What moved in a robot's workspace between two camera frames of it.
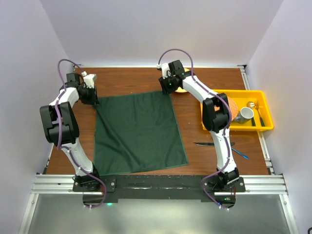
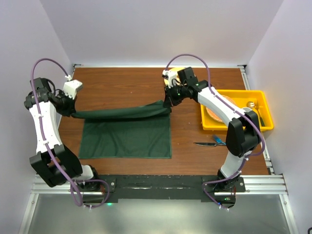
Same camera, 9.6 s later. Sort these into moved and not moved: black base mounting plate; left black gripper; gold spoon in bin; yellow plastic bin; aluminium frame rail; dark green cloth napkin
Moved: left black gripper; dark green cloth napkin
Not moved: aluminium frame rail; yellow plastic bin; gold spoon in bin; black base mounting plate
